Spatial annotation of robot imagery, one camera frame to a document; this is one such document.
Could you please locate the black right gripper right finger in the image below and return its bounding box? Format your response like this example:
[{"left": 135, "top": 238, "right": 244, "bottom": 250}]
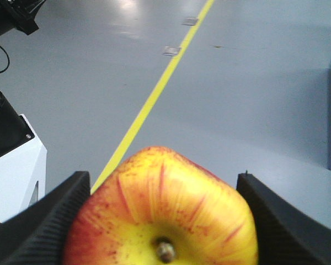
[{"left": 236, "top": 173, "right": 331, "bottom": 264}]

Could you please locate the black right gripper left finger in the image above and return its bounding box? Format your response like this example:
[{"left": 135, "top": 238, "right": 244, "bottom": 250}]
[{"left": 0, "top": 171, "right": 90, "bottom": 264}]

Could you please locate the red yellow apple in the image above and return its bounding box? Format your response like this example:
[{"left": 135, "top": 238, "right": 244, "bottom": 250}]
[{"left": 62, "top": 146, "right": 259, "bottom": 264}]

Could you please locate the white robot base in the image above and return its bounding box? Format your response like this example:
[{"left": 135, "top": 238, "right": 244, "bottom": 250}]
[{"left": 0, "top": 91, "right": 47, "bottom": 224}]

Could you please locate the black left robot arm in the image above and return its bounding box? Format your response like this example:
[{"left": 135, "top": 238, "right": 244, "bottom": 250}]
[{"left": 0, "top": 0, "right": 45, "bottom": 36}]

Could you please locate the silver floor socket near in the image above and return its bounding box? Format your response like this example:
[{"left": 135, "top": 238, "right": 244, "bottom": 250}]
[{"left": 162, "top": 46, "right": 181, "bottom": 56}]

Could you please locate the silver floor socket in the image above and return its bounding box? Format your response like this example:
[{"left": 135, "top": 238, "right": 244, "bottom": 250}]
[
  {"left": 182, "top": 17, "right": 199, "bottom": 27},
  {"left": 162, "top": 46, "right": 181, "bottom": 56}
]

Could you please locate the silver floor socket far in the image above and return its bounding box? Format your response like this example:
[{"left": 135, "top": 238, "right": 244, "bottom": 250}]
[{"left": 182, "top": 17, "right": 199, "bottom": 27}]

